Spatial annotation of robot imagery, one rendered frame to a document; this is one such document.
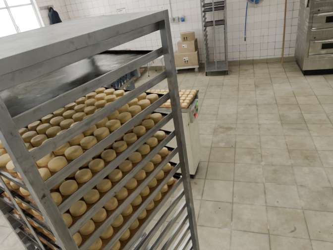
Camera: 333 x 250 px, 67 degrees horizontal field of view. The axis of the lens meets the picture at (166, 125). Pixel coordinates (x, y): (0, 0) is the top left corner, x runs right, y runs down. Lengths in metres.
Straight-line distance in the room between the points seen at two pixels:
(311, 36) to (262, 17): 1.29
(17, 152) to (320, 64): 5.24
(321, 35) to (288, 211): 3.52
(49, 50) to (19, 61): 0.07
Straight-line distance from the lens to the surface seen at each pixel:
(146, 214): 1.16
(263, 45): 6.25
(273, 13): 6.14
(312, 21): 5.22
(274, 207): 2.59
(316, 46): 5.33
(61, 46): 0.64
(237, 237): 2.34
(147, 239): 1.17
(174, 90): 1.00
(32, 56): 0.60
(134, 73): 2.93
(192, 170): 2.72
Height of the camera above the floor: 1.89
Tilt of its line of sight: 29 degrees down
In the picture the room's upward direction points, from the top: 10 degrees counter-clockwise
